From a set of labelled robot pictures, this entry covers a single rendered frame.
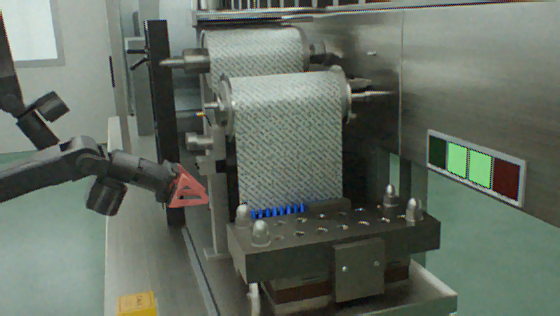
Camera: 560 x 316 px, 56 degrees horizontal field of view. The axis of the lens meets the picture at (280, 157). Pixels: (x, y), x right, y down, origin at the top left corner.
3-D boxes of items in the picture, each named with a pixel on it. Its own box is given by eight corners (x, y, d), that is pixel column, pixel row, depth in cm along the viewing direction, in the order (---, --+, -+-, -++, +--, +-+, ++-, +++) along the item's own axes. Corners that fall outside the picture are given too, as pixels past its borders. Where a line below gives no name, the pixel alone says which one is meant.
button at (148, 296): (117, 307, 103) (115, 296, 103) (154, 300, 105) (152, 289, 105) (117, 326, 97) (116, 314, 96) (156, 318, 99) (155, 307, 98)
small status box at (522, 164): (425, 165, 100) (426, 129, 98) (428, 165, 100) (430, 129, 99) (520, 208, 77) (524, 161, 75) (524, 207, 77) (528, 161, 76)
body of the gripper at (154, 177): (165, 205, 103) (128, 193, 100) (161, 189, 112) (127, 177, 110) (178, 175, 102) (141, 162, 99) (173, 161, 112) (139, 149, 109)
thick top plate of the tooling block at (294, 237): (228, 250, 110) (226, 222, 109) (399, 221, 121) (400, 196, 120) (246, 285, 95) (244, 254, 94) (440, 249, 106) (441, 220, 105)
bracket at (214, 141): (202, 253, 126) (191, 127, 118) (228, 249, 128) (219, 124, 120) (205, 262, 121) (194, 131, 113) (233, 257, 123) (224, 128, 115)
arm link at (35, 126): (12, 118, 136) (11, 121, 131) (35, 102, 138) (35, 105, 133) (30, 139, 139) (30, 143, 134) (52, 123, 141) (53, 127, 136)
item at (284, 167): (240, 217, 114) (235, 133, 109) (341, 202, 120) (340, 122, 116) (241, 218, 113) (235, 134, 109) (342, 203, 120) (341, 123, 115)
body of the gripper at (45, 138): (65, 142, 145) (47, 121, 142) (67, 150, 136) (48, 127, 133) (44, 156, 144) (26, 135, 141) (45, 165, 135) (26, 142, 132)
